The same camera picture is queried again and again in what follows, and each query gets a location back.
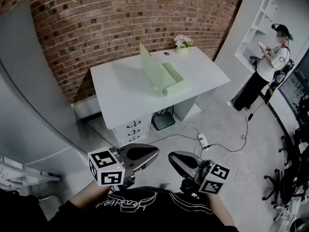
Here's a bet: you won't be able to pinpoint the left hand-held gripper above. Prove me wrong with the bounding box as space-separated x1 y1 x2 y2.
88 144 160 190

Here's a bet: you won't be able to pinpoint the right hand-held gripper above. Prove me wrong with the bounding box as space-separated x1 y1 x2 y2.
168 151 230 194

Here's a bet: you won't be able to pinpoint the pale green paper sheet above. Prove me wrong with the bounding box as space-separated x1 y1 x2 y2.
139 42 194 98

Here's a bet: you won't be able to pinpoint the person's left forearm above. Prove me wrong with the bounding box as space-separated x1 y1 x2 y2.
69 179 114 214

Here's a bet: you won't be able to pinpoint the person's right forearm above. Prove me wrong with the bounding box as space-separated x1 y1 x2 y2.
205 193 236 228

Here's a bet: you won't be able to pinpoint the white desk drawer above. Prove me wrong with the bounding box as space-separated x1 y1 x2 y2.
115 127 149 138
118 134 148 146
113 117 151 131

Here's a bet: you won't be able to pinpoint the white power strip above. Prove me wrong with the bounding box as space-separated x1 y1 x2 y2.
197 133 210 151

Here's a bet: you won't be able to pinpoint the black router with antennas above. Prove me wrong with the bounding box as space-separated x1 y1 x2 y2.
153 105 176 131

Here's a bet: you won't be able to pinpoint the person's black printed shirt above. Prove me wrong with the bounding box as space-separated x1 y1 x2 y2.
0 184 242 232

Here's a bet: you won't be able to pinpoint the white desk with drawers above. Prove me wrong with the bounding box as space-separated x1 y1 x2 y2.
89 46 231 147

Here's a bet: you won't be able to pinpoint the black office chair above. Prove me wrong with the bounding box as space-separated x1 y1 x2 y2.
279 127 309 166
262 163 309 212

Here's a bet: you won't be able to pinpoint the white flowers in cream pot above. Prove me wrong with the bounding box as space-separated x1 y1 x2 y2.
173 34 194 56

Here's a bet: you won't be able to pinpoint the dark framed window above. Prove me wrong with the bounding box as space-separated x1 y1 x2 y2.
277 57 309 130

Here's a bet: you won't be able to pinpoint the white shelf unit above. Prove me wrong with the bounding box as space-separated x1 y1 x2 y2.
213 0 280 103

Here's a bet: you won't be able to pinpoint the white power cable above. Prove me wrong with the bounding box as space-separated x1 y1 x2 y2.
151 124 201 141
195 145 252 184

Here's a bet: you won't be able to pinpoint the black cable with adapter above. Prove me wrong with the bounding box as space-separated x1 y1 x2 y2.
207 100 264 152

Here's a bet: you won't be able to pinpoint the white metal rail frame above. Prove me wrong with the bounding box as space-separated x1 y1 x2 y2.
0 153 61 186

